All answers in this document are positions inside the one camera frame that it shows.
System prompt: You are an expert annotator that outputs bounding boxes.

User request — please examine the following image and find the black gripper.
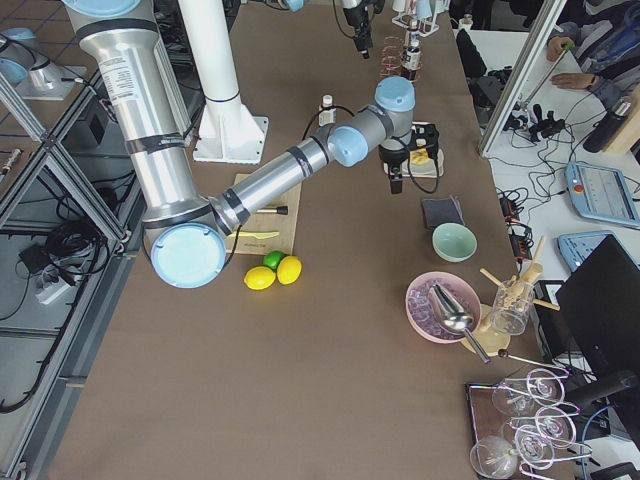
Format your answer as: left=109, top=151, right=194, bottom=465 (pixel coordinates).
left=341, top=0, right=384, bottom=59
left=378, top=145, right=410, bottom=195

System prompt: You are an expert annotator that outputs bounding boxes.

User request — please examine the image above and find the tea bottle top rack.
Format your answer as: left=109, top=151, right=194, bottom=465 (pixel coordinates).
left=318, top=94, right=337, bottom=127

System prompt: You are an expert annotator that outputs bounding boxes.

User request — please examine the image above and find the tea bottle rack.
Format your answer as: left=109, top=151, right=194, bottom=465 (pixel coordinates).
left=404, top=17, right=420, bottom=48
left=318, top=94, right=337, bottom=127
left=401, top=39, right=421, bottom=82

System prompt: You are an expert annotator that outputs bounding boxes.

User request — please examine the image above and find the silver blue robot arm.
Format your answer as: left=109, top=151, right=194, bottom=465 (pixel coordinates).
left=65, top=1, right=416, bottom=289

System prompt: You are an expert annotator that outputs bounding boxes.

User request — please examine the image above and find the white serving tray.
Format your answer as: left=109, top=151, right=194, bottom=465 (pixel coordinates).
left=401, top=138, right=445, bottom=179

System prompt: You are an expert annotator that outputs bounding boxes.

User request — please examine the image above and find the tea bottle rack right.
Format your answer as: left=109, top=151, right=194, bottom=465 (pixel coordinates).
left=404, top=17, right=420, bottom=48

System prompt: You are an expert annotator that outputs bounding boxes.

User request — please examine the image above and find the tea bottle rack left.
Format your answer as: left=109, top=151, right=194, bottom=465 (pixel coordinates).
left=401, top=39, right=421, bottom=82

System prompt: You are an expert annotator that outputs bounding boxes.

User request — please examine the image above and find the dark glass tray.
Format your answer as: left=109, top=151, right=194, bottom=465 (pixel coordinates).
left=465, top=383, right=516, bottom=450

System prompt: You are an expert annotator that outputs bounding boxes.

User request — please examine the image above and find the person hand on desk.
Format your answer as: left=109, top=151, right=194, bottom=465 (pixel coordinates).
left=551, top=73, right=598, bottom=90

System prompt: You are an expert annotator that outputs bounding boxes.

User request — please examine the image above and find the grey folded cloth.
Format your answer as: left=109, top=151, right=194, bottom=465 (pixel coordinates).
left=421, top=196, right=465, bottom=229

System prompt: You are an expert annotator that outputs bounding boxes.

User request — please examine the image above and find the mint green bowl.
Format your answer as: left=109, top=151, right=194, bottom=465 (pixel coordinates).
left=432, top=223, right=478, bottom=263

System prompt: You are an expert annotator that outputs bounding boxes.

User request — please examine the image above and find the wooden cutting board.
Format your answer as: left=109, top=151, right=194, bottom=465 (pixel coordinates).
left=235, top=185, right=302, bottom=255

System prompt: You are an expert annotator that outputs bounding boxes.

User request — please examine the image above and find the metal ice scoop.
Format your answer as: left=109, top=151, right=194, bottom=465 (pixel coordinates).
left=430, top=284, right=491, bottom=364

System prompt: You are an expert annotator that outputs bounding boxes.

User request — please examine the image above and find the yellow lemon near board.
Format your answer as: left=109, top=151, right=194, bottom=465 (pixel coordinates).
left=276, top=255, right=303, bottom=285

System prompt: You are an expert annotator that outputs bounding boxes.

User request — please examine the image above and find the pink ice bowl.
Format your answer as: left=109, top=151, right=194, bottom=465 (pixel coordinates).
left=405, top=271, right=481, bottom=344

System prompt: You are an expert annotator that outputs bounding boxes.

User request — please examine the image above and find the yellow plastic knife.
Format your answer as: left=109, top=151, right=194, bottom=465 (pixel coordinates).
left=227, top=230, right=280, bottom=240

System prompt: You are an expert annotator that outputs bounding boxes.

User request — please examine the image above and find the green lime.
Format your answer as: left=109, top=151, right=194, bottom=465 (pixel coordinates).
left=262, top=250, right=287, bottom=271

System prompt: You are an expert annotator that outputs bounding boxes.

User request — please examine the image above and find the clear glass mug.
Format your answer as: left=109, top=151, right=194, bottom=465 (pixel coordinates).
left=489, top=279, right=533, bottom=335

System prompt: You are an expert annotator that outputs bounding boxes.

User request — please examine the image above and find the yellow lemon far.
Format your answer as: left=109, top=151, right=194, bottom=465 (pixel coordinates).
left=244, top=265, right=276, bottom=291

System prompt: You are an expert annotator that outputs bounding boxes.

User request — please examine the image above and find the wooden cup tree stand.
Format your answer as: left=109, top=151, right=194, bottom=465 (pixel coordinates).
left=474, top=236, right=560, bottom=357

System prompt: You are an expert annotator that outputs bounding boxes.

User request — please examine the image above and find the blue teach pendant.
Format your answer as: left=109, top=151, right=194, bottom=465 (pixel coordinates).
left=557, top=230, right=617, bottom=273
left=565, top=161, right=639, bottom=229

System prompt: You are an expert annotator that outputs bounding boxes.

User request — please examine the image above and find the black water bottle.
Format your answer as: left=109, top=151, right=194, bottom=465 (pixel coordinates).
left=583, top=96, right=639, bottom=153

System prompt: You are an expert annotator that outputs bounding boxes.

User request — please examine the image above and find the black monitor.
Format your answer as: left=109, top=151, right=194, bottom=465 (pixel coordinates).
left=557, top=236, right=639, bottom=375

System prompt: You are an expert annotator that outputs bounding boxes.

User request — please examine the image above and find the wine glass upper left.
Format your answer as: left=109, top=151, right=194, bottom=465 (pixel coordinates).
left=492, top=378, right=536, bottom=417

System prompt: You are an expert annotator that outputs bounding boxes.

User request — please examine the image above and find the wine glass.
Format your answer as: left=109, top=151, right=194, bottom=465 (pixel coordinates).
left=469, top=435, right=519, bottom=479
left=534, top=406, right=577, bottom=449
left=492, top=378, right=536, bottom=417
left=514, top=425, right=555, bottom=470
left=525, top=368, right=565, bottom=406

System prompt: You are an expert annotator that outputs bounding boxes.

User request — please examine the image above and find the wine glass top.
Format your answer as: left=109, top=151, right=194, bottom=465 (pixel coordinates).
left=525, top=368, right=565, bottom=406

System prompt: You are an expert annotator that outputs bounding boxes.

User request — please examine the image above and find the wine glass middle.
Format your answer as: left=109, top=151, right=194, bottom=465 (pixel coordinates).
left=534, top=406, right=577, bottom=449

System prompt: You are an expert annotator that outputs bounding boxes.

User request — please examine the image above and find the wine glass bottom left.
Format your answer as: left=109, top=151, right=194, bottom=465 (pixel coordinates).
left=469, top=435, right=519, bottom=479

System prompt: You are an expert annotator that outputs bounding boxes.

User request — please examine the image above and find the wine glass lower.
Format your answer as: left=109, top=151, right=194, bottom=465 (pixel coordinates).
left=514, top=425, right=555, bottom=470

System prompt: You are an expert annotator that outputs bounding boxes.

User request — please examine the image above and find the white power strip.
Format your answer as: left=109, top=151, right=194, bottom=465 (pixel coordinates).
left=35, top=280, right=70, bottom=305

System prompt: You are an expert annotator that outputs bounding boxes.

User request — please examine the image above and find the braided ring pastry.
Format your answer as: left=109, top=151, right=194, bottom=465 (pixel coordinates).
left=410, top=148, right=431, bottom=166

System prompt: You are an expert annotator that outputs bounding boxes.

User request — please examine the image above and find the copper wire bottle rack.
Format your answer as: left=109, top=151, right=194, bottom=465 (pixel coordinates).
left=379, top=36, right=422, bottom=82

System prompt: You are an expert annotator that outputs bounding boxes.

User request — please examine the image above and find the white wire cup rack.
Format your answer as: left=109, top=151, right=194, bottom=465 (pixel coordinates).
left=392, top=0, right=448, bottom=37

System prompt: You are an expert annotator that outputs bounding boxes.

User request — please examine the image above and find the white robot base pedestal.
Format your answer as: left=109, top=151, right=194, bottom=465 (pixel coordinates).
left=179, top=0, right=268, bottom=165

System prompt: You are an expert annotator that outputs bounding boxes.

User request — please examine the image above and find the aluminium frame post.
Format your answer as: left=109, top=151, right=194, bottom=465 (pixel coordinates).
left=478, top=0, right=566, bottom=158

